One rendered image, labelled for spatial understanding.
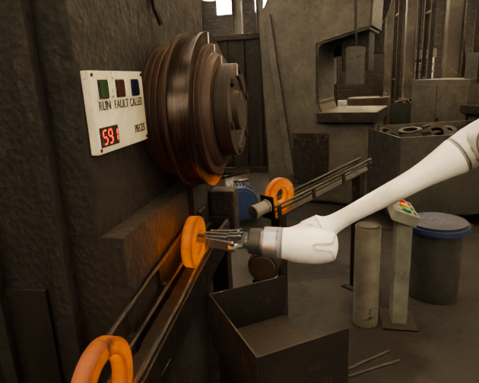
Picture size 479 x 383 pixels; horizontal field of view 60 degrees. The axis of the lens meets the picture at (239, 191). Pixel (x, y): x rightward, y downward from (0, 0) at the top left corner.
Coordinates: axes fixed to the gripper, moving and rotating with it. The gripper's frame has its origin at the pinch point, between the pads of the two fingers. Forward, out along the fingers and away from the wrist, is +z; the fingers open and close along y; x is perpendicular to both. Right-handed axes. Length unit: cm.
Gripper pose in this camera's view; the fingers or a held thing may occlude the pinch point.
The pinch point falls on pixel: (194, 236)
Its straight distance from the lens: 125.1
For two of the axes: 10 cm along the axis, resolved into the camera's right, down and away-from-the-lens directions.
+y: 2.0, -2.6, 9.4
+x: 0.0, -9.6, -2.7
